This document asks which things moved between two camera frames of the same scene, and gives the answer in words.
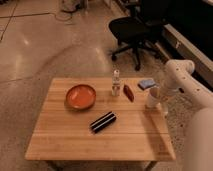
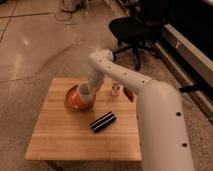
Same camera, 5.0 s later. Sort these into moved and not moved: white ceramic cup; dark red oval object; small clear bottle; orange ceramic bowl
Moved: white ceramic cup
Not moved: small clear bottle; orange ceramic bowl; dark red oval object
